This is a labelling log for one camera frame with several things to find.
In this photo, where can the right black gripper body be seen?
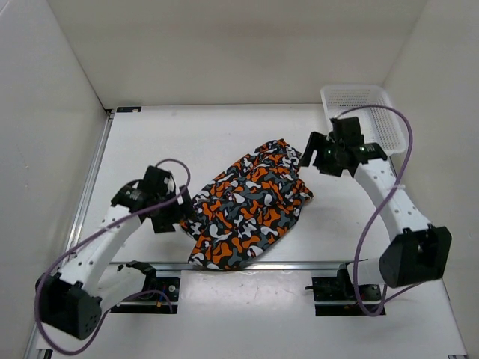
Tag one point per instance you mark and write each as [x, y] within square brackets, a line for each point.
[326, 158]

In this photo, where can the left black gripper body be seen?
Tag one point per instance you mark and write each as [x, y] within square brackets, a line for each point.
[165, 218]

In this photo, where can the orange camouflage shorts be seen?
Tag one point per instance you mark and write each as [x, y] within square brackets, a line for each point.
[247, 208]

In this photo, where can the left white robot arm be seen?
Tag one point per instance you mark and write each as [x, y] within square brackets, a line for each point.
[82, 285]

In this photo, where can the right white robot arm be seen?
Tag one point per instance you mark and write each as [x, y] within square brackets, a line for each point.
[418, 250]

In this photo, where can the white plastic basket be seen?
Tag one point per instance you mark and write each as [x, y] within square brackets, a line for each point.
[368, 103]

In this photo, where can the black corner label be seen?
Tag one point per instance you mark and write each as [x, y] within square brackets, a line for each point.
[129, 109]

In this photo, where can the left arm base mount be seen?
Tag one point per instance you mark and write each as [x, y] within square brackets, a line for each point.
[159, 293]

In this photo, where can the aluminium left side rail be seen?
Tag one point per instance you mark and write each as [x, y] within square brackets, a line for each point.
[82, 208]

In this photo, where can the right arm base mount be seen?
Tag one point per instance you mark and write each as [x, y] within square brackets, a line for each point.
[334, 295]

